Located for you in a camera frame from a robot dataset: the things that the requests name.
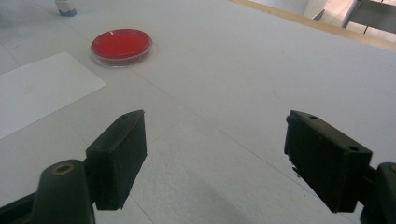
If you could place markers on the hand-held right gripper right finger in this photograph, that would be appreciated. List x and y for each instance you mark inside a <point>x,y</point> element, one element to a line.
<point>327,165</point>

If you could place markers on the white metal desk frame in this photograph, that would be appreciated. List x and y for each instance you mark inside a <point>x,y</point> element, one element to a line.
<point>373,15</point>

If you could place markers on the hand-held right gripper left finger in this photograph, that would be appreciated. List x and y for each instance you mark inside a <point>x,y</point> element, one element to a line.
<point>116,161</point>

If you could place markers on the white paper sheet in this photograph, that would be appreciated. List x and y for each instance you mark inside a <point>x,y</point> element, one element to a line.
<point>40,90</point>

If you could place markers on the red petri dish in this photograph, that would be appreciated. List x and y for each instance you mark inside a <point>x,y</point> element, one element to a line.
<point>120,46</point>

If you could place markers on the wooden table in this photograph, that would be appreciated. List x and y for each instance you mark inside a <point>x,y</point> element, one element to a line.
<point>327,27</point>

